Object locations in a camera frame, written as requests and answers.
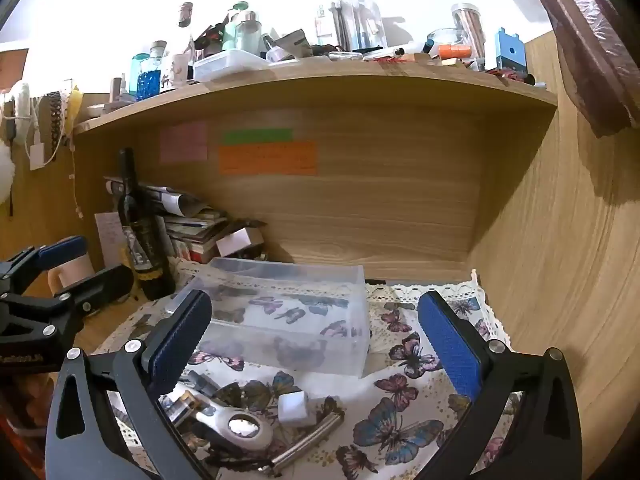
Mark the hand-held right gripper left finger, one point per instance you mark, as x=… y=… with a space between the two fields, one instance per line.
x=180 y=342

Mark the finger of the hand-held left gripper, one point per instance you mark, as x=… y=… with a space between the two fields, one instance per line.
x=100 y=285
x=60 y=253

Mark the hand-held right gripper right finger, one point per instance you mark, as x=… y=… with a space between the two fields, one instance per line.
x=450 y=345

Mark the white handheld massager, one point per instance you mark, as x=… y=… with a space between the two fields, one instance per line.
x=235 y=425

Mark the clear plastic box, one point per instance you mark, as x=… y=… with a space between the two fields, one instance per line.
x=280 y=340

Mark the metal rod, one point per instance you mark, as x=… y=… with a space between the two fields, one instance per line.
x=310 y=440

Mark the white paper sheet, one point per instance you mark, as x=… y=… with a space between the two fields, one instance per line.
x=107 y=237

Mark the dark wine bottle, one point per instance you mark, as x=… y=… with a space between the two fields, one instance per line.
x=145 y=250

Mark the small metal cylinder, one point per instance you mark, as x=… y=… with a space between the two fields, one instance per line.
x=182 y=406

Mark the butterfly print tablecloth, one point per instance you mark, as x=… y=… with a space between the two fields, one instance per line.
x=400 y=410

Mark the stack of books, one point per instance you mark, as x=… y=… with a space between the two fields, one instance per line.
x=197 y=240

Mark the rolled magazine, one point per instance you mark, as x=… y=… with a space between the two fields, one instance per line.
x=165 y=199

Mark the white card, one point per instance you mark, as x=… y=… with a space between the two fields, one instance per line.
x=239 y=242

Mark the white cube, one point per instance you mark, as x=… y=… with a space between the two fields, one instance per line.
x=294 y=407

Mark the yellow hanging cloth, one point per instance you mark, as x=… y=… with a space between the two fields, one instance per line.
x=75 y=105

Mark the pink sticky note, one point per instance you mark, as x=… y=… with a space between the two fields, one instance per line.
x=183 y=141

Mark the blue liquid bottle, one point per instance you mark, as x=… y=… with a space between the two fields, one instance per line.
x=145 y=77

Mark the orange sticky note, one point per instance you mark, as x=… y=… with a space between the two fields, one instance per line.
x=267 y=158

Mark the green sticky note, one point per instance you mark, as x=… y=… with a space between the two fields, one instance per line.
x=257 y=136

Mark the white printed mug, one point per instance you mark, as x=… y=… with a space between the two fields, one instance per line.
x=178 y=67

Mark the clear lidded plastic container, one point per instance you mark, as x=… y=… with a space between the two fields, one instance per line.
x=230 y=64

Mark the mint green bottle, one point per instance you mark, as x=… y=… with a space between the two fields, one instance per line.
x=240 y=32

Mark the orange tube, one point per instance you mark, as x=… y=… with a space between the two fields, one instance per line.
x=455 y=51

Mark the blue box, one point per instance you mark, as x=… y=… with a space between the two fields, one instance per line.
x=509 y=50

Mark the grey carton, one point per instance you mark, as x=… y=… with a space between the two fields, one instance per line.
x=291 y=42

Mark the glass jar with brown sticks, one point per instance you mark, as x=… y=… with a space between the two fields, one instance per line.
x=470 y=27

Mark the clear plastic package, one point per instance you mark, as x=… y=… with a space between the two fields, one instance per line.
x=357 y=20

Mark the dark brown wrapped cloth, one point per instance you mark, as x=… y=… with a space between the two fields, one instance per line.
x=590 y=35

